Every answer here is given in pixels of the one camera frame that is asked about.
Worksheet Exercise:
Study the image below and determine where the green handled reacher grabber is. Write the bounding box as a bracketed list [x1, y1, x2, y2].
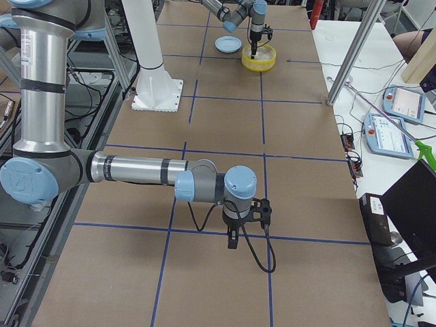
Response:
[344, 81, 436, 170]

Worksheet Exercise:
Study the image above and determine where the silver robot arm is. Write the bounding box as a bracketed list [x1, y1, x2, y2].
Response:
[200, 0, 273, 59]
[1, 1, 260, 249]

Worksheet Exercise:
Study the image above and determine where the white steamed bun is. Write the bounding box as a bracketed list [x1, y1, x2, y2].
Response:
[250, 52, 259, 60]

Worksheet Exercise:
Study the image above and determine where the blue teach pendant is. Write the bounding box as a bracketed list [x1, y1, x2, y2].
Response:
[383, 85, 426, 125]
[364, 113, 414, 159]

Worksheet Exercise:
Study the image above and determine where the aluminium frame post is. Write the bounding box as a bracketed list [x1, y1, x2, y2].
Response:
[326, 0, 386, 106]

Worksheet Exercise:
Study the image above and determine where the near orange black adapter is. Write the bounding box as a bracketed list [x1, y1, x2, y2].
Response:
[347, 157, 363, 178]

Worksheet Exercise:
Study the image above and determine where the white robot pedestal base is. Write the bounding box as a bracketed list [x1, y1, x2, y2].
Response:
[122, 0, 183, 112]

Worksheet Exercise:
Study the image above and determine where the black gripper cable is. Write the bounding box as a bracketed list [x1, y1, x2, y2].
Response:
[187, 200, 277, 273]

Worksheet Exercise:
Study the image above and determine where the orange black adapter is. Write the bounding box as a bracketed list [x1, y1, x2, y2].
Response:
[347, 157, 363, 178]
[340, 134, 355, 151]

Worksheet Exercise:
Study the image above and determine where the far blue teach pendant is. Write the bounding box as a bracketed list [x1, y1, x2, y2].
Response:
[383, 85, 426, 125]

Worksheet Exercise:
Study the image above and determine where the black computer monitor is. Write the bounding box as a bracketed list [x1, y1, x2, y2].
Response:
[381, 159, 435, 281]

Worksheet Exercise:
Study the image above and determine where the seated person in beige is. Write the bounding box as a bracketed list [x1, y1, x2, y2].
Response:
[392, 29, 432, 63]

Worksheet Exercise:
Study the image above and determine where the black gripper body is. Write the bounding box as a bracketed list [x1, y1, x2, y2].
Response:
[249, 22, 262, 46]
[223, 215, 240, 236]

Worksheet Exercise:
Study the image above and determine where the far orange black adapter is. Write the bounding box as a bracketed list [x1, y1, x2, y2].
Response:
[340, 134, 355, 151]

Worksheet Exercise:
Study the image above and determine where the wooden board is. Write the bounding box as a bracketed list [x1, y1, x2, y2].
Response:
[401, 29, 436, 84]

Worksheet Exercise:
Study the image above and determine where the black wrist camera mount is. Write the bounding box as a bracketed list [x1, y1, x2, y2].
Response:
[245, 198, 273, 225]
[262, 24, 273, 41]

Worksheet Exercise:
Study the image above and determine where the yellow round steamer basket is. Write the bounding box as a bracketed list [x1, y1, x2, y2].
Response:
[241, 44, 277, 72]

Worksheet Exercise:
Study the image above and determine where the red cylinder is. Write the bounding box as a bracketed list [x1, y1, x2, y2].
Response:
[309, 0, 324, 31]

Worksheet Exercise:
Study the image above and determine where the near blue teach pendant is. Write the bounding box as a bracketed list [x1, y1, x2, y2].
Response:
[364, 113, 414, 159]

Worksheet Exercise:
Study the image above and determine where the light blue plate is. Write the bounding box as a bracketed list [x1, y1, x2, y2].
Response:
[215, 35, 242, 54]

